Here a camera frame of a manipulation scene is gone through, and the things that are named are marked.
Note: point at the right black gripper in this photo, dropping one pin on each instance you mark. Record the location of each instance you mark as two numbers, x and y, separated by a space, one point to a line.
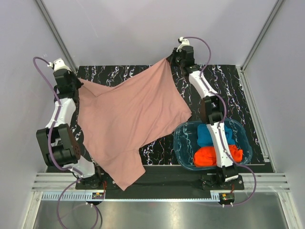
170 58

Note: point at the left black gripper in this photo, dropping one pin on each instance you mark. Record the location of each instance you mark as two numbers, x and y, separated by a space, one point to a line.
72 75

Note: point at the pink t shirt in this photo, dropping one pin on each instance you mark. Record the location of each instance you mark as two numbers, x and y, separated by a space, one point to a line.
118 121

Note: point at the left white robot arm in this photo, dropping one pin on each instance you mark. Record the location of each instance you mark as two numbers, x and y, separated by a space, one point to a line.
57 143

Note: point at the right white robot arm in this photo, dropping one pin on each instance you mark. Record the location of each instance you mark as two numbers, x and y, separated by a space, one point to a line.
213 109

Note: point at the blue t shirt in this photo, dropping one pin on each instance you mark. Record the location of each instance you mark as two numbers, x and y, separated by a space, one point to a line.
204 138

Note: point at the blue transparent plastic bin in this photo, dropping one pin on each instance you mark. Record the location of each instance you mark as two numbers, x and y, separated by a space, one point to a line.
185 143

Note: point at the orange t shirt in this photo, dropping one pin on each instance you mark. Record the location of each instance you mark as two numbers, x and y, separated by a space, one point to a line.
206 156

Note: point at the left small control board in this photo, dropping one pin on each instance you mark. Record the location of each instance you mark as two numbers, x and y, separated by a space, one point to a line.
98 195

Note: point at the small control board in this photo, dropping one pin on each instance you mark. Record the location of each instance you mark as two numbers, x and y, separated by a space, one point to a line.
98 195
228 197

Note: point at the right small control board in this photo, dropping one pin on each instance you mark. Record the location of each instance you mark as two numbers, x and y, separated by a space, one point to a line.
228 197

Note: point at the left aluminium corner post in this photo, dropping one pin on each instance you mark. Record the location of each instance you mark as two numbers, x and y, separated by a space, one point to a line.
52 27

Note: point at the aluminium corner post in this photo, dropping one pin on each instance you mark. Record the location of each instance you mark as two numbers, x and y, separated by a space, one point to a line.
52 27
265 28

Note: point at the aluminium frame rail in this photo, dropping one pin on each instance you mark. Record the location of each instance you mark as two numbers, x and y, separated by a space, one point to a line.
261 182

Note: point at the right aluminium corner post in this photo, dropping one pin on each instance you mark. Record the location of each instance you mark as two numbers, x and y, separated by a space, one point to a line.
265 28

